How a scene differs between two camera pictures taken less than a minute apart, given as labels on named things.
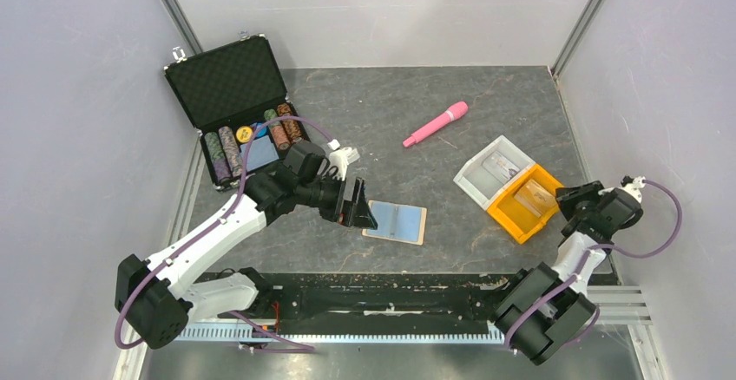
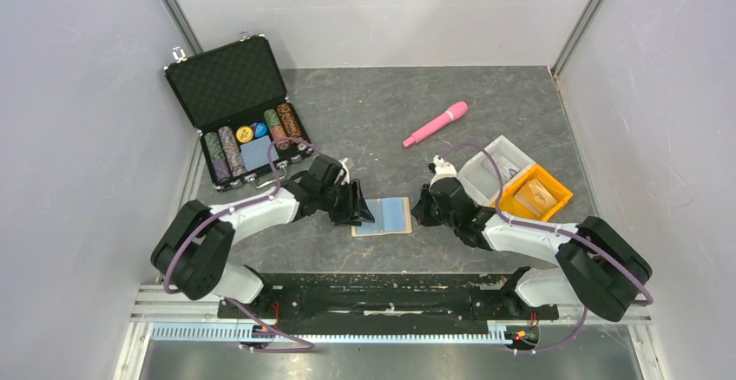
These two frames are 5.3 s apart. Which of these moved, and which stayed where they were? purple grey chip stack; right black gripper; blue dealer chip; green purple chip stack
Moved: right black gripper
Stayed: green purple chip stack; blue dealer chip; purple grey chip stack
